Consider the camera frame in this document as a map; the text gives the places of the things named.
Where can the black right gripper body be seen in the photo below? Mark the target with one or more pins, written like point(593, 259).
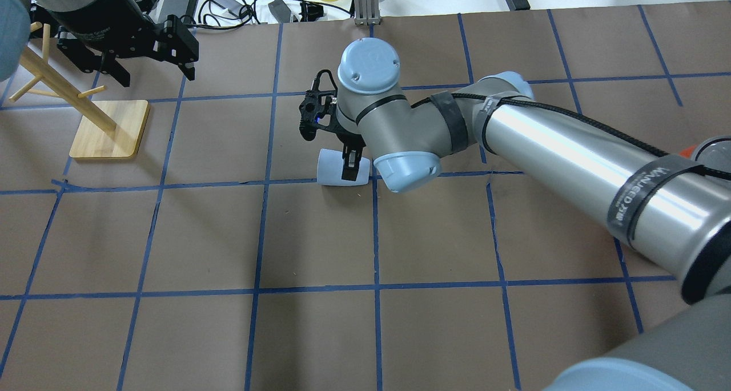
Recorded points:
point(350, 141)

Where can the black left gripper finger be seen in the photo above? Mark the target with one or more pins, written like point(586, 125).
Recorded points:
point(117, 72)
point(186, 64)

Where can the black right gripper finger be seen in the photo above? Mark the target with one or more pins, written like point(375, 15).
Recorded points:
point(352, 156)

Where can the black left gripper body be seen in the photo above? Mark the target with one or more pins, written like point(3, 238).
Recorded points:
point(117, 35)

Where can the white plastic cup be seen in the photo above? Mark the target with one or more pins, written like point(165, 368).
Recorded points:
point(331, 167)

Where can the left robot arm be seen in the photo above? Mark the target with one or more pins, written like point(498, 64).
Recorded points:
point(96, 34)

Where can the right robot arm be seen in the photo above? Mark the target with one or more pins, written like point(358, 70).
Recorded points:
point(662, 205)

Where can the black power adapter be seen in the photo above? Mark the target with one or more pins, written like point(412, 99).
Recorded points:
point(183, 9)

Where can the small black adapter box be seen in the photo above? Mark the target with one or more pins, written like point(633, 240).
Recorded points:
point(282, 12)

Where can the orange cylindrical can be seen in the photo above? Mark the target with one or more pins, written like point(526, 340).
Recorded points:
point(688, 152)

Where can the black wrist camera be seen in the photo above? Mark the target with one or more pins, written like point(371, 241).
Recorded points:
point(318, 108)

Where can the aluminium profile post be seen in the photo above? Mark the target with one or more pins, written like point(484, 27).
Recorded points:
point(366, 12)

